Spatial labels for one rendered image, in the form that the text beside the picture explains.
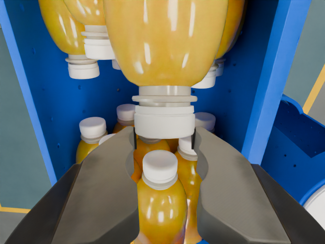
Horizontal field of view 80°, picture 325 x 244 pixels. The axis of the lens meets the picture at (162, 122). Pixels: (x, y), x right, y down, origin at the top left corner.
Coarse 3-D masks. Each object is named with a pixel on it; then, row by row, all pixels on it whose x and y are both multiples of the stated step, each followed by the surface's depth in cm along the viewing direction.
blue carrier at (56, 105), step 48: (0, 0) 17; (288, 0) 11; (48, 48) 25; (240, 48) 28; (288, 48) 13; (48, 96) 25; (96, 96) 35; (240, 96) 29; (48, 144) 24; (240, 144) 30
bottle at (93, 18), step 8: (64, 0) 17; (72, 0) 16; (80, 0) 16; (88, 0) 16; (96, 0) 16; (72, 8) 17; (80, 8) 16; (88, 8) 16; (96, 8) 16; (80, 16) 17; (88, 16) 17; (96, 16) 17; (88, 24) 18; (96, 24) 18; (104, 24) 18; (88, 32) 18; (96, 32) 18; (104, 32) 18
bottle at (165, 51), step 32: (128, 0) 9; (160, 0) 8; (192, 0) 9; (224, 0) 10; (128, 32) 9; (160, 32) 9; (192, 32) 9; (128, 64) 10; (160, 64) 10; (192, 64) 10; (160, 96) 10; (192, 96) 11
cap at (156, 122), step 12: (144, 108) 11; (156, 108) 11; (168, 108) 11; (180, 108) 11; (192, 108) 12; (144, 120) 11; (156, 120) 11; (168, 120) 11; (180, 120) 11; (192, 120) 12; (144, 132) 11; (156, 132) 11; (168, 132) 11; (180, 132) 11; (192, 132) 12
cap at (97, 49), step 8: (88, 40) 18; (96, 40) 18; (104, 40) 18; (88, 48) 19; (96, 48) 18; (104, 48) 18; (88, 56) 19; (96, 56) 19; (104, 56) 19; (112, 56) 19
